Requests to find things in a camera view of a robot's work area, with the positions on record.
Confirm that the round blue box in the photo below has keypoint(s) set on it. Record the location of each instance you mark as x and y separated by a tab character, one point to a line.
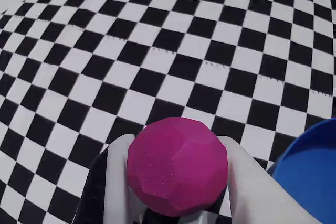
309	169

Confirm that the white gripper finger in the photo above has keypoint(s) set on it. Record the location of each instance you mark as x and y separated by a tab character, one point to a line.
252	190

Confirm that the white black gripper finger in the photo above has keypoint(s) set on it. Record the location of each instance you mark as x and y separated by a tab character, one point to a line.
115	176

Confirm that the black and white checkered mat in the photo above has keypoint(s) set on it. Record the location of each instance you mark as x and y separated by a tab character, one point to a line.
157	51

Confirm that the pink faceted ball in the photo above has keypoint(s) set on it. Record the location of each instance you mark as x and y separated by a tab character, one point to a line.
178	166

